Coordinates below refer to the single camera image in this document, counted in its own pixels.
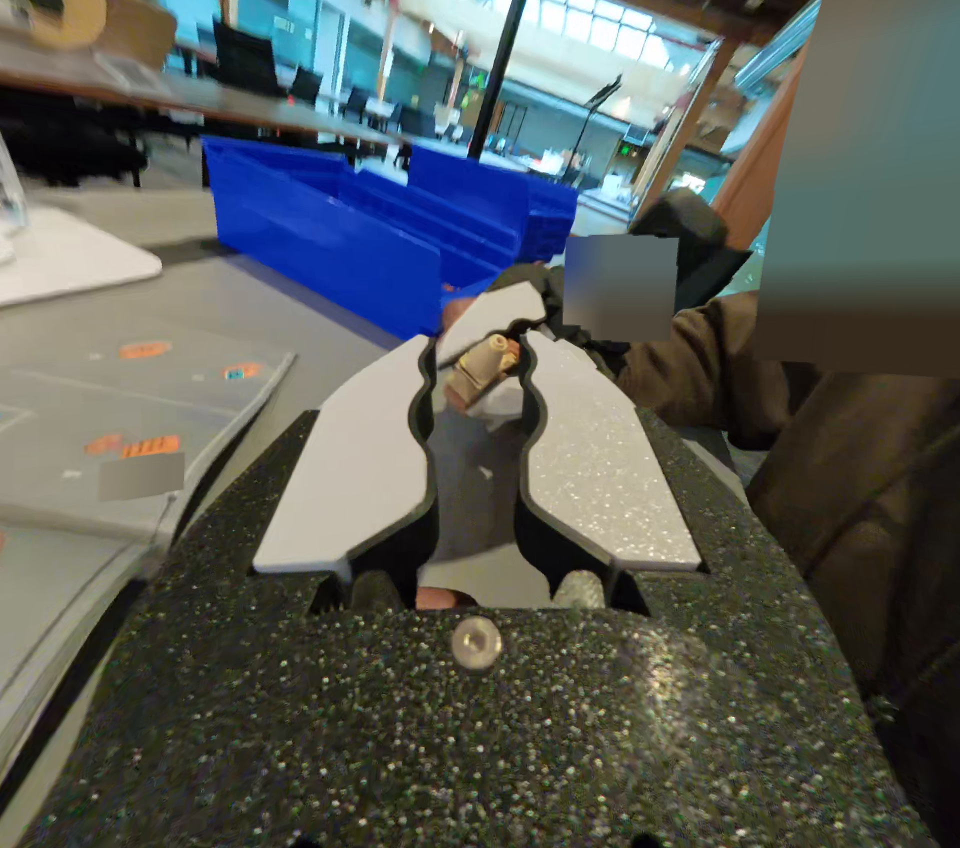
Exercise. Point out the black pole stand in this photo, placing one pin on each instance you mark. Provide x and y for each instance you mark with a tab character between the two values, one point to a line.
517	15

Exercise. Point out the person's right forearm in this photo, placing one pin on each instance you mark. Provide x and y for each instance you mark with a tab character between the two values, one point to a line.
712	368

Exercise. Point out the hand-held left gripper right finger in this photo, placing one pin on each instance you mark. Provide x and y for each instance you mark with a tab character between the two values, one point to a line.
607	480

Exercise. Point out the black office chair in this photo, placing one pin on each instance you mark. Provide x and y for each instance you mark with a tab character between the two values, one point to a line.
244	57

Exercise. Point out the brown toy brick assembly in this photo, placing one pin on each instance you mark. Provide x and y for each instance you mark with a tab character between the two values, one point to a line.
456	402

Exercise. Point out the white monitor stand base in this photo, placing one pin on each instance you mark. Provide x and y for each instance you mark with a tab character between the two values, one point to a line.
75	255

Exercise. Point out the wooden post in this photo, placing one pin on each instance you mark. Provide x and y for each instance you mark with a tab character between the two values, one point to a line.
682	128
757	173

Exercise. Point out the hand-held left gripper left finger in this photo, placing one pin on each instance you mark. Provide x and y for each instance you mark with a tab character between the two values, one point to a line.
352	480

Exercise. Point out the blue plastic bin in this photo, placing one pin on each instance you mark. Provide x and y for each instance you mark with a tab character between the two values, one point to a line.
480	195
315	240

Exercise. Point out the long wooden table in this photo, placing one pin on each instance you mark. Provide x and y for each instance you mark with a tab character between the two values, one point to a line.
187	98

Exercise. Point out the grey instruction booklet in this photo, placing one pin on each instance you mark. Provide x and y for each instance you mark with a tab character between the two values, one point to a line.
112	398

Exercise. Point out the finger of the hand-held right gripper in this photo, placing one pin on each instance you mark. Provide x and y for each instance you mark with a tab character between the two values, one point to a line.
495	315
504	404

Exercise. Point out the grey desk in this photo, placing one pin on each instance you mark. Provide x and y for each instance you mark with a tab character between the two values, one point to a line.
262	308

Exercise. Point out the person's brown jacket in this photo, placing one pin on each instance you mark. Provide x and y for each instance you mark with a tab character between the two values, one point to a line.
862	525

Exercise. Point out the person's right hand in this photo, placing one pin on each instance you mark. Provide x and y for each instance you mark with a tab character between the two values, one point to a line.
456	314

